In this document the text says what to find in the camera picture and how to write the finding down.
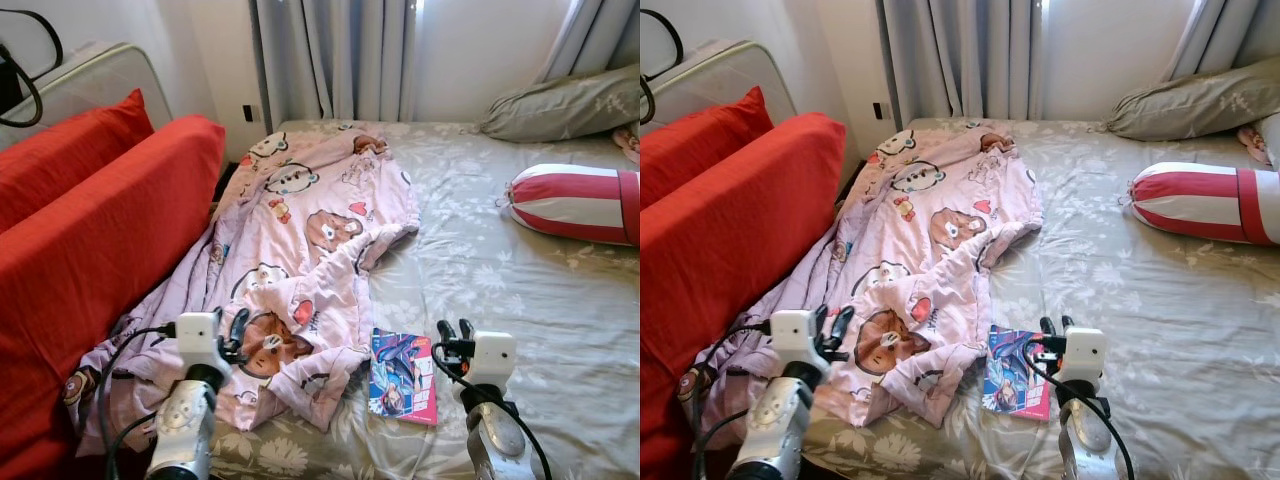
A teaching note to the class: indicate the colourful comic book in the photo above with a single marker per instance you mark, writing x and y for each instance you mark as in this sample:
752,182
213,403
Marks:
400,375
1015,372

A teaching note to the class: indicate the bed with grey floral sheet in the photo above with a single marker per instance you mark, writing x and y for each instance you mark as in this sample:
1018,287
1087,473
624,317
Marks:
1160,290
520,290

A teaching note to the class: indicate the large red mattress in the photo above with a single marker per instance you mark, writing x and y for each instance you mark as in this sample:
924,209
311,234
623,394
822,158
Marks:
730,260
90,260

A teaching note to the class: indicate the pink cartoon blanket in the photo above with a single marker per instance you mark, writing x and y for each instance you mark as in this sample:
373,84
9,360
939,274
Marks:
300,220
925,215

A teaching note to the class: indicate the red white striped bolster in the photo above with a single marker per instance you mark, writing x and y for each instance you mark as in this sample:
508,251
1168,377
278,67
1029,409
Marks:
1200,200
570,200

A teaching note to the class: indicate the thin red mattress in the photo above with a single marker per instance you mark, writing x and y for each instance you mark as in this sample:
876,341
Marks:
700,140
70,150

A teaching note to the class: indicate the small pink plush toy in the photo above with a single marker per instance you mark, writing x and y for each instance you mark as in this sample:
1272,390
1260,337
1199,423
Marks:
1253,145
627,145

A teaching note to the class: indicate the grey floral pillow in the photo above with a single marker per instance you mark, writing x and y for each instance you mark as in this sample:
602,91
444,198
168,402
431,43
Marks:
1200,100
570,105

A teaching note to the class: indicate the grey pleated curtain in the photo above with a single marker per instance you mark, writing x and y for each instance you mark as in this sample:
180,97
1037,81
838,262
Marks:
330,60
960,60
600,30
1225,28

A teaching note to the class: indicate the dark wall socket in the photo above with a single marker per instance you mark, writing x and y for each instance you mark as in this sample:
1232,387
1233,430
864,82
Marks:
252,113
881,110

